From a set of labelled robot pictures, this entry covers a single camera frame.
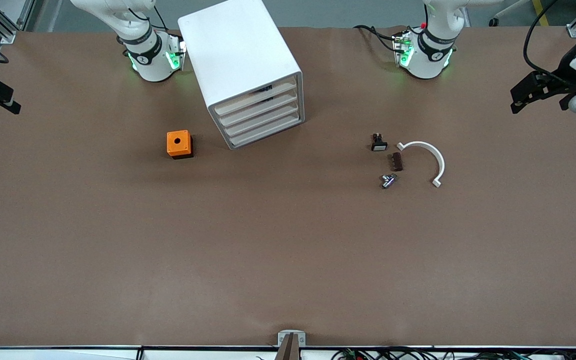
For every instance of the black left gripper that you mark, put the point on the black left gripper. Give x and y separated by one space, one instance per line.
566 68

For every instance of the white plastic drawer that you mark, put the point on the white plastic drawer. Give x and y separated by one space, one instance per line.
260 119
255 108
248 99
263 130

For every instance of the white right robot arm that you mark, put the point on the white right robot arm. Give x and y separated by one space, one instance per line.
150 60

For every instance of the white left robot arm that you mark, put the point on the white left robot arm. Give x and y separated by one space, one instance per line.
430 55

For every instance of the white drawer cabinet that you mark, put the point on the white drawer cabinet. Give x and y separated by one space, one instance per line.
233 45

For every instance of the grey chair leg with caster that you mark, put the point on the grey chair leg with caster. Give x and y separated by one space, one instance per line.
510 11

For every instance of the brown terminal block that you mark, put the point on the brown terminal block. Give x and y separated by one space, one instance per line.
396 162

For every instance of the orange box with hole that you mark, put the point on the orange box with hole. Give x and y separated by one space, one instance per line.
178 141

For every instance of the brown paper table cover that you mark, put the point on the brown paper table cover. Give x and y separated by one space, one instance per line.
288 250

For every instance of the white curved plastic bracket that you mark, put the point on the white curved plastic bracket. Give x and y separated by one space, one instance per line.
433 150

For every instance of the black white push switch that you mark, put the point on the black white push switch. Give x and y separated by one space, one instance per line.
379 145

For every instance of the silver metal key switch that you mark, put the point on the silver metal key switch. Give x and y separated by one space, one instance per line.
389 181

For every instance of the white table edge rail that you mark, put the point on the white table edge rail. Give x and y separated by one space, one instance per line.
68 352

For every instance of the grey metal mounting bracket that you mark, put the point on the grey metal mounting bracket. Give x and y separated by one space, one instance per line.
283 337

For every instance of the dark camera pole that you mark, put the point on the dark camera pole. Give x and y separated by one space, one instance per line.
288 350

